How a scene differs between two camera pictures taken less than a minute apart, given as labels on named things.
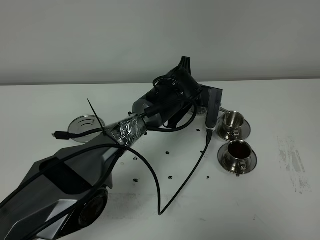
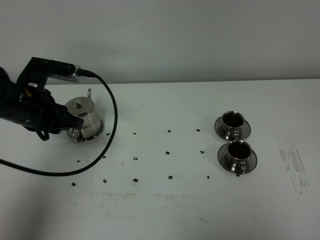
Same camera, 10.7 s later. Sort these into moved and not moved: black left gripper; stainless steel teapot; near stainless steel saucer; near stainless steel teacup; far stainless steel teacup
Moved: stainless steel teapot; black left gripper
Not moved: far stainless steel teacup; near stainless steel teacup; near stainless steel saucer
